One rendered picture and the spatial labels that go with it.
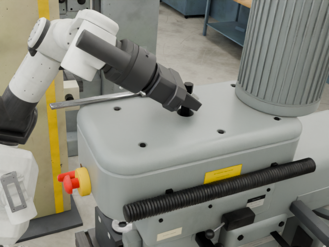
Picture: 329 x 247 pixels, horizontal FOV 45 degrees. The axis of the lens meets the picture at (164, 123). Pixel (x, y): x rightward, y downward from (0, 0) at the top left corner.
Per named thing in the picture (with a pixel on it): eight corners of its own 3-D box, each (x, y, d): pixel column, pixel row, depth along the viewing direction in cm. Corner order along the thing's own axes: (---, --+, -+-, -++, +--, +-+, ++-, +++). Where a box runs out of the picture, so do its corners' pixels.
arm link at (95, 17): (102, 70, 74) (84, 60, 85) (125, 27, 73) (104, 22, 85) (71, 54, 70) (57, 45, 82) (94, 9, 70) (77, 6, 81)
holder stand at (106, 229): (114, 273, 166) (115, 239, 155) (94, 236, 181) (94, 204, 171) (140, 262, 171) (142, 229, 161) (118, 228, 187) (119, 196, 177)
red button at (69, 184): (66, 199, 81) (65, 184, 79) (62, 187, 84) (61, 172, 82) (82, 195, 83) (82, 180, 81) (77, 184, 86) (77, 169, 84)
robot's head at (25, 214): (4, 222, 101) (15, 226, 94) (-9, 185, 100) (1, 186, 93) (29, 210, 105) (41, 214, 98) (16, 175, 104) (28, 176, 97)
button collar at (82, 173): (82, 202, 82) (81, 180, 79) (75, 185, 87) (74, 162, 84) (91, 200, 83) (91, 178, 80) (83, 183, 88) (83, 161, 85)
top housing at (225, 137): (106, 234, 76) (106, 167, 67) (73, 157, 95) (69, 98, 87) (295, 181, 94) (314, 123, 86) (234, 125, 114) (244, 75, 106)
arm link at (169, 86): (157, 96, 90) (111, 71, 85) (181, 62, 87) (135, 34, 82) (166, 125, 79) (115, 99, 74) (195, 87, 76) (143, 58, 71)
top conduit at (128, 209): (128, 227, 72) (129, 213, 70) (120, 212, 75) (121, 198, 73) (314, 175, 90) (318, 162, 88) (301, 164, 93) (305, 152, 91)
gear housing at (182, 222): (147, 252, 85) (150, 218, 80) (111, 183, 104) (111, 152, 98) (270, 213, 99) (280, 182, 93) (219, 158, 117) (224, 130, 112)
